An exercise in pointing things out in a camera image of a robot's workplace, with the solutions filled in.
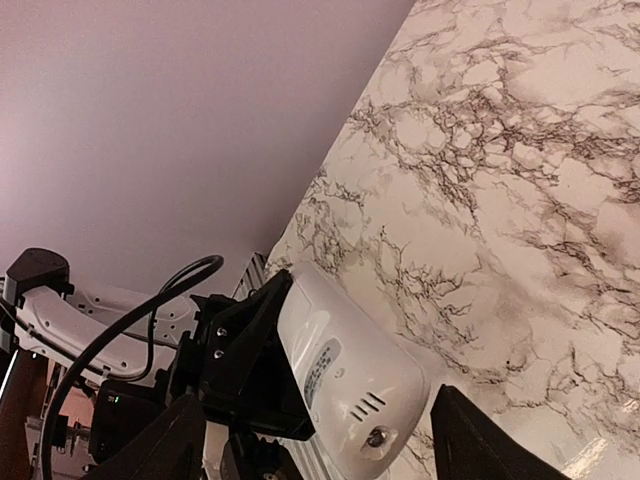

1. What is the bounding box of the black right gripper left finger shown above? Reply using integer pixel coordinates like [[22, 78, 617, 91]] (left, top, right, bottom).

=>
[[94, 394, 206, 480]]

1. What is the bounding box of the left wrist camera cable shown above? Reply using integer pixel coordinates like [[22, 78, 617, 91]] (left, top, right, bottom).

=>
[[39, 254, 225, 480]]

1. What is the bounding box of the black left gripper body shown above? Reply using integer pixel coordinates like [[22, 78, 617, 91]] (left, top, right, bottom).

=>
[[89, 297, 280, 479]]

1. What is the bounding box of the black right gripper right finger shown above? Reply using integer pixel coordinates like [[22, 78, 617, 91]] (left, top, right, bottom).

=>
[[430, 385, 566, 480]]

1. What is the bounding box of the white remote control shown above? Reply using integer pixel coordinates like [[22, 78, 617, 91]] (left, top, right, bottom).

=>
[[277, 263, 429, 479]]

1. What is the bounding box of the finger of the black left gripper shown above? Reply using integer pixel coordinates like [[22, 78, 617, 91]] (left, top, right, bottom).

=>
[[195, 270, 315, 440]]

